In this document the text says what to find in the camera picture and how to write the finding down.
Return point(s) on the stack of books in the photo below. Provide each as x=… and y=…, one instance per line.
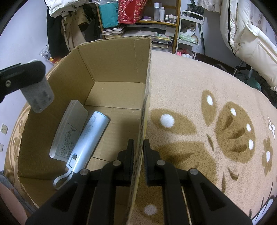
x=162, y=35

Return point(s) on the teal paper bag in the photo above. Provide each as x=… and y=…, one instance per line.
x=109, y=14

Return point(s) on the green plastic basin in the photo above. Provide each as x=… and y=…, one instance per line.
x=249, y=81

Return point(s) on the white puffer jacket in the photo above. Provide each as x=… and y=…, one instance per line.
x=58, y=7

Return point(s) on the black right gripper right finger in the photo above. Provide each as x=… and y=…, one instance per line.
x=188, y=196

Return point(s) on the white plastic bottle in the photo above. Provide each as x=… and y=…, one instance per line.
x=162, y=14

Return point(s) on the red patterned gift bag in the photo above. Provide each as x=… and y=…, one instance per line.
x=130, y=11

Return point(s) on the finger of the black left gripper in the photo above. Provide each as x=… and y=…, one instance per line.
x=20, y=76

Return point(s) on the wooden bookshelf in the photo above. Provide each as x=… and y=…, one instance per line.
x=164, y=22

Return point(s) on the beige floral plush blanket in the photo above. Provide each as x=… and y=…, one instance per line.
x=201, y=117

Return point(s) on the cream puffer coat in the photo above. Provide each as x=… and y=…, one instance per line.
x=239, y=30

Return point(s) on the clear plastic bottle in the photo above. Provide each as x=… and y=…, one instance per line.
x=156, y=11

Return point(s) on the white charger adapter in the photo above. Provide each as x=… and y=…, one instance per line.
x=38, y=95

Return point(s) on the brown cardboard box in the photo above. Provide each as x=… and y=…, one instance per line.
x=110, y=76

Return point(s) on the light blue power bank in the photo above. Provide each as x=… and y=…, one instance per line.
x=84, y=147

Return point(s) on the white remote control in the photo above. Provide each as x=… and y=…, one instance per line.
x=68, y=131

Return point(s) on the white wall socket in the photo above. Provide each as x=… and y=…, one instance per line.
x=4, y=128

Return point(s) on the white metal trolley cart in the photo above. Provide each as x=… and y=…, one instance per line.
x=189, y=33

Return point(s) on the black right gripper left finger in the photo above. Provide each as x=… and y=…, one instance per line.
x=89, y=197

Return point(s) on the beige tote bag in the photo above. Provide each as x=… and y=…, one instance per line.
x=70, y=28

